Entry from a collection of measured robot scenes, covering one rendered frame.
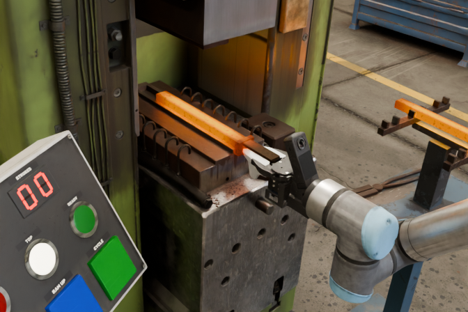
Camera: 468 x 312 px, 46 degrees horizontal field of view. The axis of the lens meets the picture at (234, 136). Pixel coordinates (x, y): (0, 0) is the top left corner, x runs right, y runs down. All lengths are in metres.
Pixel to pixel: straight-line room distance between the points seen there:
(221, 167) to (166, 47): 0.53
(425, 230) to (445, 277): 1.46
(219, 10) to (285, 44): 0.44
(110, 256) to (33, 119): 0.32
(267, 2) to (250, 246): 0.59
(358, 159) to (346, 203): 2.16
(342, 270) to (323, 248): 1.44
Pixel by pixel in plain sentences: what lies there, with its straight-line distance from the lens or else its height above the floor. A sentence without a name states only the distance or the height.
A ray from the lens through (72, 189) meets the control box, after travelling 0.91.
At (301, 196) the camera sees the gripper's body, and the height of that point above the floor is 0.98.
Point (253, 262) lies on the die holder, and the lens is 1.43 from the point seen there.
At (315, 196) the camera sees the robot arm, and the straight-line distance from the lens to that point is 1.10.
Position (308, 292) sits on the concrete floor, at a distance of 2.35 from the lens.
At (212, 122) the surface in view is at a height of 1.02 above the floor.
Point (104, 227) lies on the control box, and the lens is 0.94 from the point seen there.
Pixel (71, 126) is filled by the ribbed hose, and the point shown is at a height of 1.12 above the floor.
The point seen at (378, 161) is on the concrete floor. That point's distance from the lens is 3.25.
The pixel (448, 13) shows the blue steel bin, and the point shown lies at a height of 0.37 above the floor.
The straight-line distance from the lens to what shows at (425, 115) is 1.65.
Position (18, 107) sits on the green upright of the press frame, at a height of 1.17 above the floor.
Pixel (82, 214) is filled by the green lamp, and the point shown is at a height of 1.10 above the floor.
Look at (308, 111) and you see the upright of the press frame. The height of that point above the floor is 0.89.
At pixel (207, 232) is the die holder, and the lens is 1.23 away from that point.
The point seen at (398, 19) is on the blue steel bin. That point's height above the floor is 0.21.
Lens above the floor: 1.65
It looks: 30 degrees down
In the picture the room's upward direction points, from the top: 4 degrees clockwise
